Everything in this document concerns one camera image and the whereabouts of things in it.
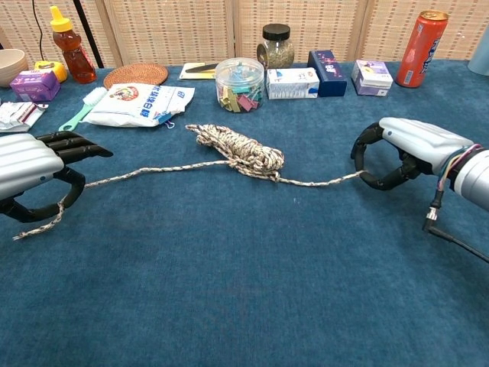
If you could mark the small purple box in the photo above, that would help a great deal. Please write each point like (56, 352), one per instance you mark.
(34, 86)

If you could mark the red drink can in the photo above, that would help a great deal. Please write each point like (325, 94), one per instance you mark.
(420, 49)

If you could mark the blue carpet table cover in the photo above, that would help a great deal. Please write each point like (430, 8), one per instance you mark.
(229, 286)

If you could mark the tall dark blue box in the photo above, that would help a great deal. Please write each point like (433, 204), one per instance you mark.
(328, 74)

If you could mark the glass jar with black lid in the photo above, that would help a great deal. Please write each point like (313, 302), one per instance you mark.
(277, 51)

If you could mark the razor in yellow card pack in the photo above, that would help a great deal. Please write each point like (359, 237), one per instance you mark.
(195, 72)

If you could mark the lilac and white box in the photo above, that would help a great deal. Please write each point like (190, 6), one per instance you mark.
(372, 78)

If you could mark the mint green brush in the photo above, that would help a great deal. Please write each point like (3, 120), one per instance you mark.
(82, 112)

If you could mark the black stand pole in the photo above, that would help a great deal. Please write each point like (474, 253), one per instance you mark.
(88, 32)

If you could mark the white crumpled snack wrapper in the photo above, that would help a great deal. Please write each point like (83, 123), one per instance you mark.
(17, 116)

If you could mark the yellow tape measure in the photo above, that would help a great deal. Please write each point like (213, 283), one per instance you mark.
(55, 69)

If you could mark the white sugar bag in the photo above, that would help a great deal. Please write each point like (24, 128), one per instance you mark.
(133, 105)

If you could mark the beige bowl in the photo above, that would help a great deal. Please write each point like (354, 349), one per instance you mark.
(11, 67)

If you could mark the bamboo folding screen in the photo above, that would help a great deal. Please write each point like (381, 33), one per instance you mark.
(172, 30)

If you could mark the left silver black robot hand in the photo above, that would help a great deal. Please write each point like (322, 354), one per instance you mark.
(26, 160)

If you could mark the honey bottle with yellow cap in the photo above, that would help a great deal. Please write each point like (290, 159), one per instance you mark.
(76, 61)

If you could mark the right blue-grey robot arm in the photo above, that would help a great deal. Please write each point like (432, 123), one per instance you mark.
(475, 179)

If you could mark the white and blue box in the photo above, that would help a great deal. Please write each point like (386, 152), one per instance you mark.
(292, 85)

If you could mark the round woven rattan coaster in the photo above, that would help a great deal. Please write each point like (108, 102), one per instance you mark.
(135, 74)

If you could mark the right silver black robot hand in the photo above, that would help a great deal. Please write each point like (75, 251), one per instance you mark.
(424, 145)

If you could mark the clear tub of coloured clips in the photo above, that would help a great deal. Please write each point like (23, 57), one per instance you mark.
(239, 88)

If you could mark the blue binder clip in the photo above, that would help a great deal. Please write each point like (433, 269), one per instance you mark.
(164, 117)

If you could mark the light blue cup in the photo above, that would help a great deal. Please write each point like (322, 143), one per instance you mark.
(480, 59)

